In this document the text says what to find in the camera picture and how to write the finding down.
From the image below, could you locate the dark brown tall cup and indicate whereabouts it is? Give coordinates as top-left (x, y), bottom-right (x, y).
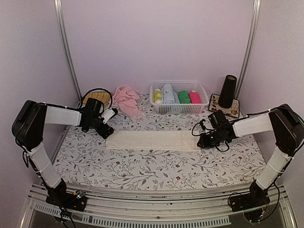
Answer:
top-left (218, 75), bottom-right (237, 108)

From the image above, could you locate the aluminium frame post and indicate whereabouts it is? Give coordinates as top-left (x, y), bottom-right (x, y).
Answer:
top-left (54, 0), bottom-right (82, 100)
top-left (239, 0), bottom-right (261, 85)

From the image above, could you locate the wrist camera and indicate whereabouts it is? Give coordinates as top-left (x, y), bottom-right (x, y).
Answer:
top-left (199, 119), bottom-right (206, 131)
top-left (101, 108), bottom-right (118, 124)

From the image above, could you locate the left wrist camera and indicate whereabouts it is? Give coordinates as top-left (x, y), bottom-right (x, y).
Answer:
top-left (101, 108), bottom-right (118, 124)

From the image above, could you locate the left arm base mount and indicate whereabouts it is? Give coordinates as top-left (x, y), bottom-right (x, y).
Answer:
top-left (46, 190), bottom-right (87, 212)

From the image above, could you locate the pink towel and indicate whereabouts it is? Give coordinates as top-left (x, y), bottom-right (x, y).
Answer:
top-left (113, 86), bottom-right (146, 119)

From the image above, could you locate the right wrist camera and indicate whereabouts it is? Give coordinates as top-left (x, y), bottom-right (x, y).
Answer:
top-left (199, 119), bottom-right (206, 131)

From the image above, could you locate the grey blue rolled towel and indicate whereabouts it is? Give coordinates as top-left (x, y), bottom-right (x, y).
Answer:
top-left (173, 92), bottom-right (180, 104)

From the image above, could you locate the cream white towel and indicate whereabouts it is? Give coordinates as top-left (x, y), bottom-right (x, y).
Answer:
top-left (105, 131), bottom-right (201, 152)

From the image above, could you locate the left aluminium frame post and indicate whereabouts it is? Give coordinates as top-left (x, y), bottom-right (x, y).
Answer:
top-left (54, 0), bottom-right (82, 100)

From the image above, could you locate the magenta rolled towel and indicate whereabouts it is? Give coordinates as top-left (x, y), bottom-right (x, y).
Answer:
top-left (189, 92), bottom-right (201, 104)

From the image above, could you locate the white plastic basket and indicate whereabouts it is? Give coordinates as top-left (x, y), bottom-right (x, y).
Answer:
top-left (149, 80), bottom-right (209, 114)

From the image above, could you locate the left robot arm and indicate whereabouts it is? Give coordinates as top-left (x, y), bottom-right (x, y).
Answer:
top-left (11, 97), bottom-right (118, 206)

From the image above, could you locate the right aluminium frame post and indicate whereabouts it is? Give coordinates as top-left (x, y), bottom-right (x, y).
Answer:
top-left (239, 0), bottom-right (261, 85)

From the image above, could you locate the light blue rolled towel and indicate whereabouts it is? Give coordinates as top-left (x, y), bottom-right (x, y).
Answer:
top-left (163, 84), bottom-right (175, 104)

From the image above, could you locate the yellow dotted rolled towel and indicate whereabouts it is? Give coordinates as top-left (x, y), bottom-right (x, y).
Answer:
top-left (153, 88), bottom-right (163, 104)

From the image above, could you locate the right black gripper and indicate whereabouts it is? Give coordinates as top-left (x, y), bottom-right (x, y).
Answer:
top-left (198, 128), bottom-right (224, 148)

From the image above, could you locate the aluminium front rail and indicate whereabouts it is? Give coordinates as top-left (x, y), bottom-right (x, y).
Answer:
top-left (21, 184), bottom-right (297, 228)

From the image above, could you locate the floral coaster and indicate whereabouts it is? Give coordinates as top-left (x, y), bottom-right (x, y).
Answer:
top-left (208, 94), bottom-right (240, 119)

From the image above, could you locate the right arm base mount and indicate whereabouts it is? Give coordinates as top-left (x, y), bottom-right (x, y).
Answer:
top-left (228, 192), bottom-right (270, 212)

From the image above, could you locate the green rolled towel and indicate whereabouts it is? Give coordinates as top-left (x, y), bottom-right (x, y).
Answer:
top-left (178, 91), bottom-right (191, 104)

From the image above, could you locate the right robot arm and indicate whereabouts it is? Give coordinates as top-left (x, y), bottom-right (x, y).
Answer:
top-left (197, 104), bottom-right (304, 207)

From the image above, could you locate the yellow woven mat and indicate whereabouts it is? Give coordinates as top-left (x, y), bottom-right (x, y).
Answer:
top-left (83, 91), bottom-right (111, 104)

